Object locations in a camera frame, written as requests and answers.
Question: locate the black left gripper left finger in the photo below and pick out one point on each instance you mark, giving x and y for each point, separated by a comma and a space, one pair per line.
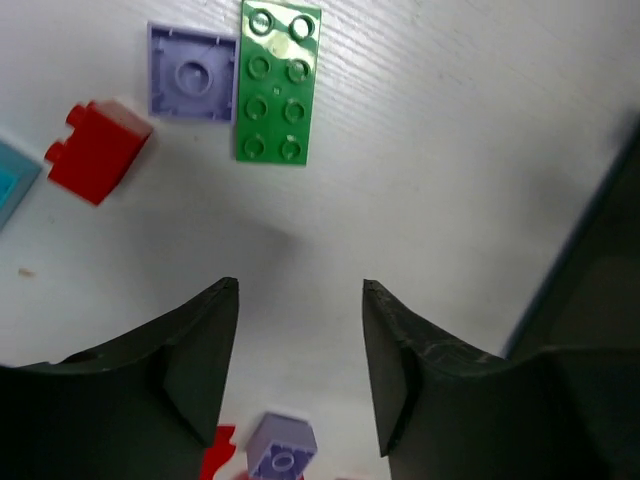
144, 405

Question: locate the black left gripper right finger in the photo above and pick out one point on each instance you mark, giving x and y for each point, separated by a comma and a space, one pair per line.
445, 409

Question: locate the cyan rectangular lego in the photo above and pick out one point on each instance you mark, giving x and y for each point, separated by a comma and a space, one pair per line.
18, 174

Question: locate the green lego plate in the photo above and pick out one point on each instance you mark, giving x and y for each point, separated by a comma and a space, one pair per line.
278, 62

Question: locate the small red wedge lego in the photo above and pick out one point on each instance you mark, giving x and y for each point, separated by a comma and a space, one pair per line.
220, 453

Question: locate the purple square lego lower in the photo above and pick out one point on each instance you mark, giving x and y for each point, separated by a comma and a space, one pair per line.
280, 448

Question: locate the purple square lego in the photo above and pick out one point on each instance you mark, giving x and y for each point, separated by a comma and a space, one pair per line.
192, 74
280, 448

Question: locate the stacked teal yellow drawer cabinet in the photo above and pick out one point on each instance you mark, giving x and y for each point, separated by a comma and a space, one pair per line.
590, 297

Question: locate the red stud lego left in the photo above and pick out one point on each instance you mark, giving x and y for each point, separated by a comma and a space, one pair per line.
105, 140

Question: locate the purple square lego upper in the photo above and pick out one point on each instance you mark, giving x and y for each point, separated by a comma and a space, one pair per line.
192, 74

